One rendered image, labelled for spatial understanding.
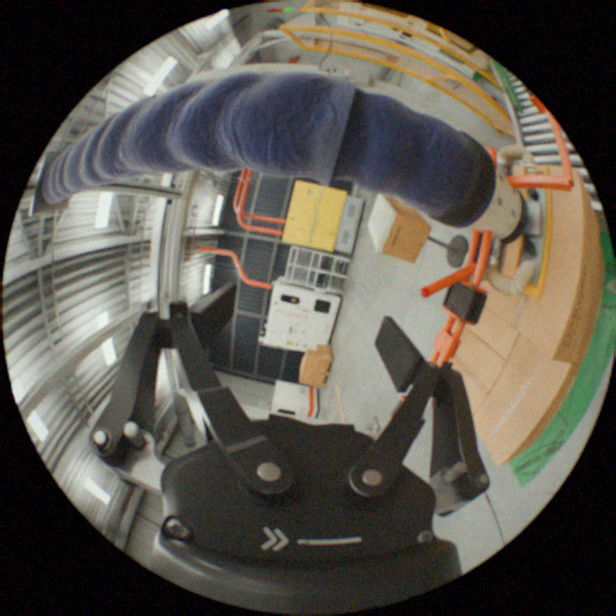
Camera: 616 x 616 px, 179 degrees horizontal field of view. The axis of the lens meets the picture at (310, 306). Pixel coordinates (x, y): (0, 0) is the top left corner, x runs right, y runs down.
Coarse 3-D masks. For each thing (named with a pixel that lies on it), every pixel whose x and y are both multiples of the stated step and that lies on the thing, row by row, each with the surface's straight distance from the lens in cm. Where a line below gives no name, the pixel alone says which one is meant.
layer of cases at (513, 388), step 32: (480, 320) 142; (480, 352) 138; (512, 352) 123; (576, 352) 111; (480, 384) 135; (512, 384) 121; (544, 384) 113; (480, 416) 133; (512, 416) 121; (544, 416) 121; (512, 448) 121
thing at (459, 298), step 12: (456, 288) 54; (468, 288) 51; (480, 288) 50; (444, 300) 55; (456, 300) 53; (468, 300) 50; (480, 300) 50; (456, 312) 52; (468, 312) 49; (480, 312) 51
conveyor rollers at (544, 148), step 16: (512, 80) 216; (528, 96) 192; (528, 112) 180; (528, 128) 170; (544, 128) 164; (560, 128) 161; (544, 144) 155; (544, 160) 149; (560, 160) 145; (576, 160) 141; (592, 192) 130
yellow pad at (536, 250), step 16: (528, 192) 60; (544, 192) 61; (544, 208) 59; (544, 224) 57; (528, 240) 55; (544, 240) 56; (528, 256) 57; (544, 256) 55; (544, 272) 54; (528, 288) 55
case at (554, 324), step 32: (576, 192) 82; (576, 224) 77; (512, 256) 85; (576, 256) 73; (544, 288) 75; (576, 288) 71; (512, 320) 79; (544, 320) 73; (576, 320) 83; (544, 352) 71
